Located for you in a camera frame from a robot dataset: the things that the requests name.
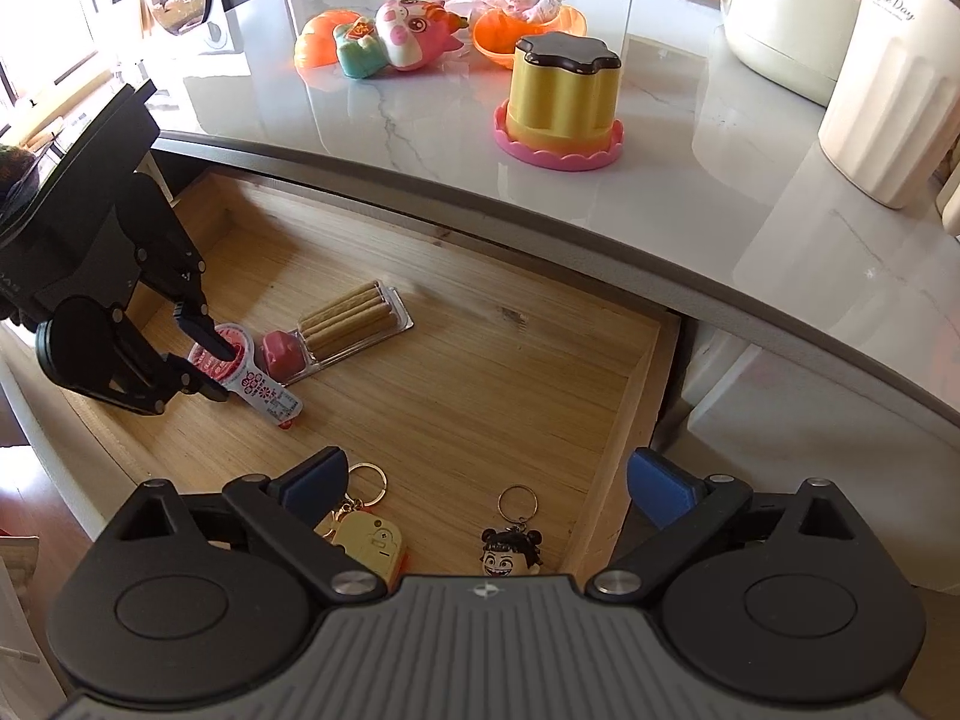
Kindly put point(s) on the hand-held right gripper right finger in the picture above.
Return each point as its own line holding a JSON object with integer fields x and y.
{"x": 660, "y": 491}

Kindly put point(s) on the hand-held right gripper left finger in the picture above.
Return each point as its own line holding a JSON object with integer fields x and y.
{"x": 315, "y": 484}

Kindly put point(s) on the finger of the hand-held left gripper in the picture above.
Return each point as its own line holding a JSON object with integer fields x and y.
{"x": 202, "y": 330}
{"x": 172, "y": 382}

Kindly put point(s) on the wooden drawer with white front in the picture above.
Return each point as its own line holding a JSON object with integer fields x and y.
{"x": 487, "y": 390}

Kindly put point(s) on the white sideboard cabinet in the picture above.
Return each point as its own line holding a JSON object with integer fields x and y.
{"x": 787, "y": 465}

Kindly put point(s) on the biscuit stick pack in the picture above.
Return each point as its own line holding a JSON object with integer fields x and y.
{"x": 349, "y": 322}

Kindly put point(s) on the orange pumpkin shell piece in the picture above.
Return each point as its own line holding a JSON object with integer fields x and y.
{"x": 319, "y": 41}

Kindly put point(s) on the pink pig squishy toy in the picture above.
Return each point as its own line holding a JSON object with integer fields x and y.
{"x": 405, "y": 34}

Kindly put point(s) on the yellow cup on pink base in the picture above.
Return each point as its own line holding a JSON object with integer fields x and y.
{"x": 559, "y": 97}

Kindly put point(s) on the orange pumpkin bucket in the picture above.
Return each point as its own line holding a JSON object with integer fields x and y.
{"x": 555, "y": 34}

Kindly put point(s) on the white ribbed jug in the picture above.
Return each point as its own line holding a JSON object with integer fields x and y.
{"x": 892, "y": 75}

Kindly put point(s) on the white rice cooker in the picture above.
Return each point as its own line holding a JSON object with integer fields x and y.
{"x": 787, "y": 22}

